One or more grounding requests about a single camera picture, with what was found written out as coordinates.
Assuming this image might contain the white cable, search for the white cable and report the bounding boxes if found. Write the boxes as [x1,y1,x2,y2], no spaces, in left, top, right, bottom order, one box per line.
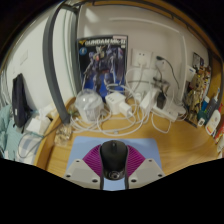
[69,109,151,138]

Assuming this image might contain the clear crumpled wrapper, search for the clear crumpled wrapper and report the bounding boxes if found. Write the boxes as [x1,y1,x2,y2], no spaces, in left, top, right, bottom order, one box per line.
[54,124,74,148]

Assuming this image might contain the black computer mouse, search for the black computer mouse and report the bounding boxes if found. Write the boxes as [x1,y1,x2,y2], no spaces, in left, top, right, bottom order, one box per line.
[99,139,130,181]

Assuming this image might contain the white cube charger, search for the white cube charger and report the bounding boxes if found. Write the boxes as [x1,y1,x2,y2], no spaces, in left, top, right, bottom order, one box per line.
[104,91,127,116]

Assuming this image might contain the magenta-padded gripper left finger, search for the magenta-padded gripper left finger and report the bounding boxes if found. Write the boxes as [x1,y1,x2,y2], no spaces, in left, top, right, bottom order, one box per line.
[63,143,106,190]

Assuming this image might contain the white wall socket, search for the white wall socket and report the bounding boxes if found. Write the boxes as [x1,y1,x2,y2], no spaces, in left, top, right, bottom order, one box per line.
[154,54,174,73]
[130,48,153,69]

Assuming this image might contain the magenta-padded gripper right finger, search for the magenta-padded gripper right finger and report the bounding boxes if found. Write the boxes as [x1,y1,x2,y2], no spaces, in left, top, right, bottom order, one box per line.
[124,144,166,190]

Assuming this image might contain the colourful figure boxes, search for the colourful figure boxes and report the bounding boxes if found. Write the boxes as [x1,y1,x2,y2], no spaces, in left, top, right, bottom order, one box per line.
[191,51,213,101]

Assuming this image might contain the robot model kit box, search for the robot model kit box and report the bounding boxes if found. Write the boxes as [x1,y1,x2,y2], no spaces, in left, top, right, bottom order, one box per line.
[77,34,129,101]

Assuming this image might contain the white power strip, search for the white power strip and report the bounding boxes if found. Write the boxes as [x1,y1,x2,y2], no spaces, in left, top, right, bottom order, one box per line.
[151,99,188,122]

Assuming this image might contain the white-nozzle spray bottle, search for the white-nozzle spray bottle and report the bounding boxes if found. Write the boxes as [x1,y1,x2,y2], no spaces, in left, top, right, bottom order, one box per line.
[208,87,222,121]

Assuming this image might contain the large white power adapter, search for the large white power adapter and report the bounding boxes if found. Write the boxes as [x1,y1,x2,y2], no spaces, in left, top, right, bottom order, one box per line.
[139,88,158,113]

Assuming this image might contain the white wall box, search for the white wall box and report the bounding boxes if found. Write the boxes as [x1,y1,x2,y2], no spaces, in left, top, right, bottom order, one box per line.
[185,64,197,83]

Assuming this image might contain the light blue mouse pad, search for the light blue mouse pad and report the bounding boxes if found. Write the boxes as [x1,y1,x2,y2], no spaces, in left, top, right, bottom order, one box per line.
[66,135,163,192]

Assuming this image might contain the tan brick tree figure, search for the tan brick tree figure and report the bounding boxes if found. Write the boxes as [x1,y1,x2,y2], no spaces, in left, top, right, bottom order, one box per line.
[184,71,204,126]

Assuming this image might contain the teal checked cloth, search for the teal checked cloth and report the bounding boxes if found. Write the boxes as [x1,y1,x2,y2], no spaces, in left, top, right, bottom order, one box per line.
[0,104,38,164]

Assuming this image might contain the black cable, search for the black cable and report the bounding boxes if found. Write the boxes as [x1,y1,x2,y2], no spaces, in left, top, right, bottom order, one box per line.
[156,55,181,90]

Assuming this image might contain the grey metal frame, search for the grey metal frame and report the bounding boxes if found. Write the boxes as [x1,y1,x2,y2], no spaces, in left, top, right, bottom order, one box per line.
[42,2,83,125]

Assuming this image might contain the clear plastic bag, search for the clear plastic bag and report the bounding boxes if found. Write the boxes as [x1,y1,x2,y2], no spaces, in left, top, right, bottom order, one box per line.
[74,88,105,124]

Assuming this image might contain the white lotion pump bottle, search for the white lotion pump bottle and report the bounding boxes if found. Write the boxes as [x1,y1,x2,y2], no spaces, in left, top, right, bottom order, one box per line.
[204,108,223,136]

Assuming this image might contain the small white box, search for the small white box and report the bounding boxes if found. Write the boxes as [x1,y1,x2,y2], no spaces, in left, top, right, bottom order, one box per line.
[25,114,51,136]

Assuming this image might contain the black hanging bag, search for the black hanging bag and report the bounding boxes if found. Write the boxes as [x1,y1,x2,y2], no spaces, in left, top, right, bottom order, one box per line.
[11,73,33,129]

